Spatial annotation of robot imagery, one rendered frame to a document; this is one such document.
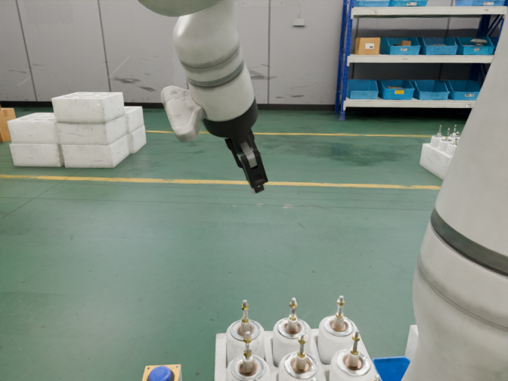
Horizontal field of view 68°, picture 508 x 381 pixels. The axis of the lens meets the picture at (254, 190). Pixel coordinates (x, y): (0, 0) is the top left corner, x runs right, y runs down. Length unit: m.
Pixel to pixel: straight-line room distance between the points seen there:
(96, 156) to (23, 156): 0.59
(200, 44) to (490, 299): 0.32
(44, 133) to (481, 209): 3.30
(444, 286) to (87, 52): 6.28
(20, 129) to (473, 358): 3.40
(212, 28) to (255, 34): 5.32
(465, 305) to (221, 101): 0.32
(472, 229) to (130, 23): 6.00
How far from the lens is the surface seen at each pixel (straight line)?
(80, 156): 3.28
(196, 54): 0.41
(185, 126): 0.45
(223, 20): 0.42
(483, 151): 0.22
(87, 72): 6.44
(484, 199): 0.22
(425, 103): 5.32
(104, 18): 6.27
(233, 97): 0.45
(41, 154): 3.45
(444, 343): 0.28
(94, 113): 3.14
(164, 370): 0.83
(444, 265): 0.25
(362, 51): 5.12
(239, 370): 0.91
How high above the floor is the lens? 0.92
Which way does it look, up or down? 21 degrees down
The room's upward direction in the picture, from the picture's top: straight up
